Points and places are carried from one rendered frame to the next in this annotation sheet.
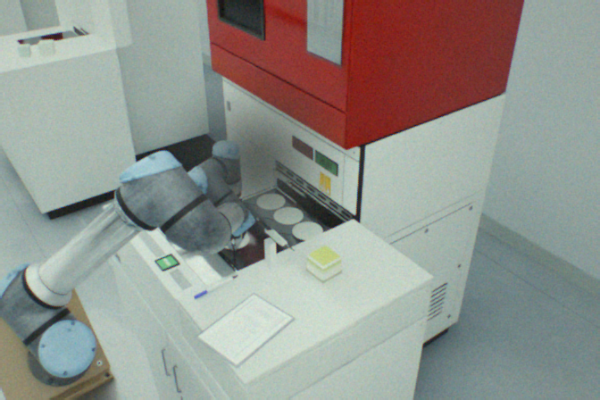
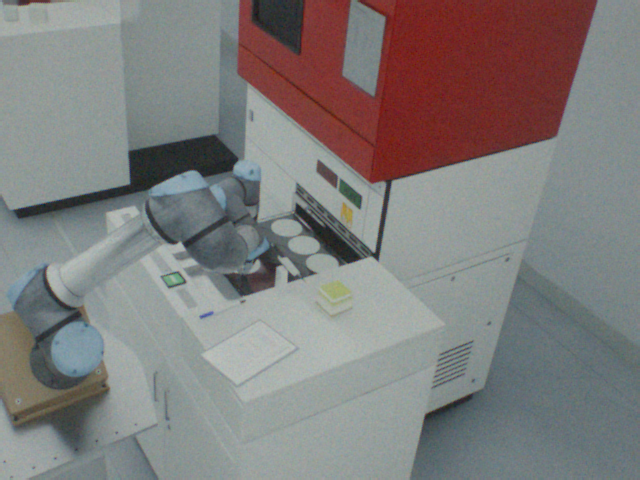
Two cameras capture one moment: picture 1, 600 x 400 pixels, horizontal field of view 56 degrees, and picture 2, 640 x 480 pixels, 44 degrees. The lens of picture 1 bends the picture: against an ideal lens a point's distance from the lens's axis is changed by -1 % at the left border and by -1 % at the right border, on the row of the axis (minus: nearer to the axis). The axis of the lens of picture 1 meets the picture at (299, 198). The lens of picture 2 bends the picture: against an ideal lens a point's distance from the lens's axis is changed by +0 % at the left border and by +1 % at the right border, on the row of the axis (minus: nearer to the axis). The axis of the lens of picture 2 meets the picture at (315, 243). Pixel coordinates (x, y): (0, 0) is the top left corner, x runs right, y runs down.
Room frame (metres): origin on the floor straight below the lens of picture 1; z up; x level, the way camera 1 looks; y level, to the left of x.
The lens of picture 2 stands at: (-0.44, -0.01, 2.33)
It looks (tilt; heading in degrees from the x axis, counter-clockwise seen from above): 35 degrees down; 0
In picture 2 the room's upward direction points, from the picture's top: 6 degrees clockwise
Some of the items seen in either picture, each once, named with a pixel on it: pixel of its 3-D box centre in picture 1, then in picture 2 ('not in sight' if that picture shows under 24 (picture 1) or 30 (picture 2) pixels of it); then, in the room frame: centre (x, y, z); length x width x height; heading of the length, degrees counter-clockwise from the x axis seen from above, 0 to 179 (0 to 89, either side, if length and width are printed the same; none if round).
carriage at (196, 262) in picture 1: (194, 267); (198, 288); (1.36, 0.33, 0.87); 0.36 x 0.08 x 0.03; 36
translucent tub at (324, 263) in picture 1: (324, 264); (334, 299); (1.21, -0.07, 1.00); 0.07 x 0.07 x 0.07; 40
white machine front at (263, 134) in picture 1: (283, 153); (306, 176); (1.82, 0.06, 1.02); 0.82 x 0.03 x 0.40; 36
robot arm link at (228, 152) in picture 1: (226, 162); (246, 182); (1.41, 0.21, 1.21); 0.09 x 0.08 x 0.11; 148
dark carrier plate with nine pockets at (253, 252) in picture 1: (262, 227); (274, 254); (1.53, 0.13, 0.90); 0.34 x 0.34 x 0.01; 36
